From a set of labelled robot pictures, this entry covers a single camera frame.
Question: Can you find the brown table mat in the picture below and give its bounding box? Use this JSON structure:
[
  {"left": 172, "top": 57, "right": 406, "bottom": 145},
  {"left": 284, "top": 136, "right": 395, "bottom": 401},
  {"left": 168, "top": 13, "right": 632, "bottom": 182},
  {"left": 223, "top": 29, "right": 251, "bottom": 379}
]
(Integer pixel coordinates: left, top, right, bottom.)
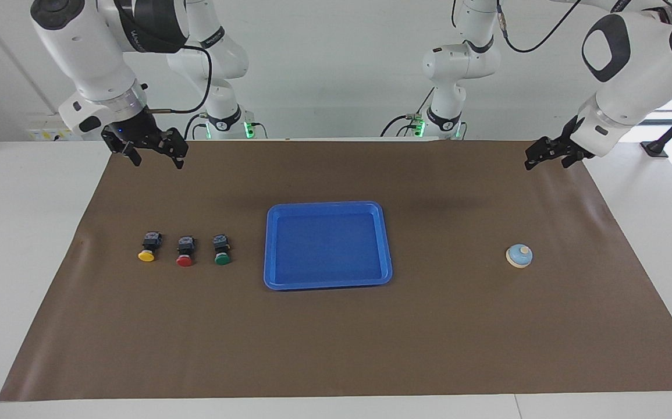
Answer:
[{"left": 0, "top": 139, "right": 672, "bottom": 402}]

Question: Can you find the yellow push button switch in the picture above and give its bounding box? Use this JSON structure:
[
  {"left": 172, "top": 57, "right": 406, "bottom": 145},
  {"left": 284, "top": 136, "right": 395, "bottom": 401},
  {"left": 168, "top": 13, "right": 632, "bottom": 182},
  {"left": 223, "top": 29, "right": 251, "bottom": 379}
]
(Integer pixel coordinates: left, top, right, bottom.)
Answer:
[{"left": 138, "top": 232, "right": 163, "bottom": 262}]

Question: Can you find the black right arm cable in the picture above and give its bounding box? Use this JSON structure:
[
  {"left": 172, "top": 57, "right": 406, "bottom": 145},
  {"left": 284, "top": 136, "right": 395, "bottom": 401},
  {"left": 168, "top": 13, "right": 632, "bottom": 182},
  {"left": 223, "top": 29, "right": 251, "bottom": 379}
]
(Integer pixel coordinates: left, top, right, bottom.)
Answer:
[{"left": 144, "top": 45, "right": 213, "bottom": 114}]

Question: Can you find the red push button switch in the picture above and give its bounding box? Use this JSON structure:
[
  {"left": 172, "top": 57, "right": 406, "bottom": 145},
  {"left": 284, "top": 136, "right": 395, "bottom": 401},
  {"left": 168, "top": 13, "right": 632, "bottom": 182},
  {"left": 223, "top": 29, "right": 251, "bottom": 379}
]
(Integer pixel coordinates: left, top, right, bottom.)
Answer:
[{"left": 176, "top": 236, "right": 197, "bottom": 268}]

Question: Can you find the blue plastic tray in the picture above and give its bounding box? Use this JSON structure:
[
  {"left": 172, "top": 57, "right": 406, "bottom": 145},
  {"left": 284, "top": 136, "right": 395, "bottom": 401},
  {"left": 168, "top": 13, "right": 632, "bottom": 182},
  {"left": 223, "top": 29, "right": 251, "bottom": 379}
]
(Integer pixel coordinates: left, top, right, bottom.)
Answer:
[{"left": 263, "top": 201, "right": 393, "bottom": 292}]

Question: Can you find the white wall power socket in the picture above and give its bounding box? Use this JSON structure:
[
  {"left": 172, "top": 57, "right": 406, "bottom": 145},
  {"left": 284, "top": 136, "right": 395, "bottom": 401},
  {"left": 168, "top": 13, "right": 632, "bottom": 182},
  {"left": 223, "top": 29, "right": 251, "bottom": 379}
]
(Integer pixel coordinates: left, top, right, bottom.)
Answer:
[{"left": 26, "top": 127, "right": 76, "bottom": 141}]

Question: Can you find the green push button switch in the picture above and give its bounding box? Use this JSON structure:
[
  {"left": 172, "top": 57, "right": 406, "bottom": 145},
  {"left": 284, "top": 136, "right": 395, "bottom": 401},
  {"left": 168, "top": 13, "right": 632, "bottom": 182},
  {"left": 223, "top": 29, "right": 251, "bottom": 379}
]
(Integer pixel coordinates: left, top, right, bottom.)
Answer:
[{"left": 213, "top": 234, "right": 233, "bottom": 267}]

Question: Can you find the black base cable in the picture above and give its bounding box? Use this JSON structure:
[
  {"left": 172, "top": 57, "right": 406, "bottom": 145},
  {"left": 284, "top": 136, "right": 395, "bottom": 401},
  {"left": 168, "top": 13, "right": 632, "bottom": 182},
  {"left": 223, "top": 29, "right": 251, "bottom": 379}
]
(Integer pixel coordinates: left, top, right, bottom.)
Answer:
[
  {"left": 381, "top": 87, "right": 435, "bottom": 138},
  {"left": 184, "top": 112, "right": 208, "bottom": 140}
]

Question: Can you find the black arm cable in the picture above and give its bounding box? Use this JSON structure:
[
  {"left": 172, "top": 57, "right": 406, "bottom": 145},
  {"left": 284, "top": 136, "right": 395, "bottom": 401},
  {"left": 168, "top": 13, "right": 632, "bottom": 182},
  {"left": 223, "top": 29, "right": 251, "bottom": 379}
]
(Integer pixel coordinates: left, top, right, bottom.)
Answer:
[
  {"left": 144, "top": 45, "right": 213, "bottom": 114},
  {"left": 496, "top": 0, "right": 582, "bottom": 54}
]

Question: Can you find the light blue desk bell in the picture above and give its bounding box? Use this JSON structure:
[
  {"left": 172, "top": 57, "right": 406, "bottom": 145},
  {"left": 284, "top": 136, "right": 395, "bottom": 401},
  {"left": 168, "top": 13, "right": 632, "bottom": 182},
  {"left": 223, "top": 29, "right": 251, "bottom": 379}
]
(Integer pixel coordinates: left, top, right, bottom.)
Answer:
[{"left": 506, "top": 243, "right": 534, "bottom": 269}]

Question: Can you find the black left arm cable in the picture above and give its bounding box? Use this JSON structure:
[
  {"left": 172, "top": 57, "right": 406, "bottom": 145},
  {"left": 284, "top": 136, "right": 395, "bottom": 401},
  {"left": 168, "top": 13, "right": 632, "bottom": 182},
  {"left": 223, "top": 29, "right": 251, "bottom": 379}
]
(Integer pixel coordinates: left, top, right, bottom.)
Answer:
[{"left": 496, "top": 0, "right": 582, "bottom": 54}]

